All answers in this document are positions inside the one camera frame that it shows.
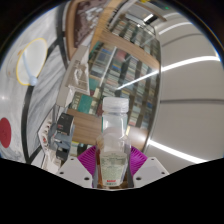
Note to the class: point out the ceiling light strip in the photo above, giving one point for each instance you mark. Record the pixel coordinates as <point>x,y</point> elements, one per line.
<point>173,151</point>

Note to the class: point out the flat round red coaster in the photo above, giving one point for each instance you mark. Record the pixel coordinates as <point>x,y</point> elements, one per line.
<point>5,132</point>

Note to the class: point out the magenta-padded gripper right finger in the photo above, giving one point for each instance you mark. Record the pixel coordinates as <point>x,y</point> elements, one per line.
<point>150,170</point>

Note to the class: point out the distant bookshelf row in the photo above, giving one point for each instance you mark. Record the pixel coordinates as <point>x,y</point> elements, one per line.
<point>131,28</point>

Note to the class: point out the dark grey building model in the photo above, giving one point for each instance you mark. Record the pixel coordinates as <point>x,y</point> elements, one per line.
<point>63,131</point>

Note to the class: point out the small white model with red details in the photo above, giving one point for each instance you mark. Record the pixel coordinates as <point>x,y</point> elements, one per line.
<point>45,138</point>

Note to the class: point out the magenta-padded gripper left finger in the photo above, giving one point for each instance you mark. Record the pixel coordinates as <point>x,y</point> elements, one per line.
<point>75,171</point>

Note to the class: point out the white architectural ramp model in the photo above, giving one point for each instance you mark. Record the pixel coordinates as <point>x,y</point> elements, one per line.
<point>75,78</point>

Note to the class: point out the clear plastic drink bottle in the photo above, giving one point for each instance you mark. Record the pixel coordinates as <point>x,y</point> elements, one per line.
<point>113,150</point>

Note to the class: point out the large wooden bookshelf with books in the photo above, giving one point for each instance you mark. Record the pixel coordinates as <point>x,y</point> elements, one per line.
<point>123,73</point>

